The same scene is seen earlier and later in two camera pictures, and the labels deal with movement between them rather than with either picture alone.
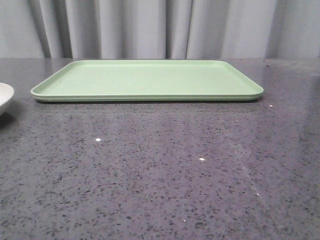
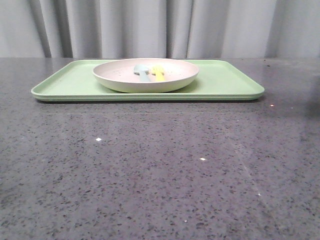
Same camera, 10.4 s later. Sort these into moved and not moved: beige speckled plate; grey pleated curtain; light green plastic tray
Moved: beige speckled plate
Not moved: light green plastic tray; grey pleated curtain
